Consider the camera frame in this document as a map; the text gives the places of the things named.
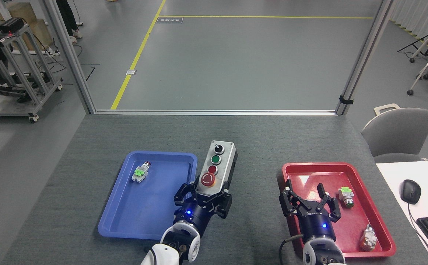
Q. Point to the blue plastic tray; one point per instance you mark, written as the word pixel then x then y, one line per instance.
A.
pixel 144 209

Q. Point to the silver floor outlet cover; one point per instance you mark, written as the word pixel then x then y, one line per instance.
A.
pixel 131 72

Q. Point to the black tripod stand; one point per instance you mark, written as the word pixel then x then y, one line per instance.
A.
pixel 416 42

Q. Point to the black computer mouse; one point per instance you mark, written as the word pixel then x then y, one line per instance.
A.
pixel 410 191

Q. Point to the white curtain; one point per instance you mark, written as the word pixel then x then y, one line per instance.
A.
pixel 424 14

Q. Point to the brown wooden crate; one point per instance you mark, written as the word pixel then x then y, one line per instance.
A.
pixel 33 25

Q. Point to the dark floor label plate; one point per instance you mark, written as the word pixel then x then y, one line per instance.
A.
pixel 169 20

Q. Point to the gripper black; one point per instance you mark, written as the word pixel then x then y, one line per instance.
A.
pixel 317 226
pixel 193 217

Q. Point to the orange push button switch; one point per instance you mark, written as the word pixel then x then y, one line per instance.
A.
pixel 368 238

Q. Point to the silver post with black clip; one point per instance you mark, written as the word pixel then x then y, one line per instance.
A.
pixel 365 55

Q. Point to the green push button switch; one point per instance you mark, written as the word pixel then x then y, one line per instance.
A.
pixel 346 198

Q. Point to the grey padded chair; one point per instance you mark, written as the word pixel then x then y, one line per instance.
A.
pixel 398 132

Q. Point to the silver aluminium post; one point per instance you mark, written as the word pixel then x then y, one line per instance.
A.
pixel 68 55

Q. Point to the red plastic tray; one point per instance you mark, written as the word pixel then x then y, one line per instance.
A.
pixel 320 173

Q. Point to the person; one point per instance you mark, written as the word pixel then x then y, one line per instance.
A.
pixel 66 14

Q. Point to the aluminium frame cart on wheels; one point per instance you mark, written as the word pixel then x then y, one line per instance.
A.
pixel 26 73

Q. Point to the silver aluminium rail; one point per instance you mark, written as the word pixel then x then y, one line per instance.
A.
pixel 214 112

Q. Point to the grey control box with buttons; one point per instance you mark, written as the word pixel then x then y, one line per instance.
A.
pixel 216 169

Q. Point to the red-capped switch with green block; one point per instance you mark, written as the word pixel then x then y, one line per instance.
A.
pixel 140 173

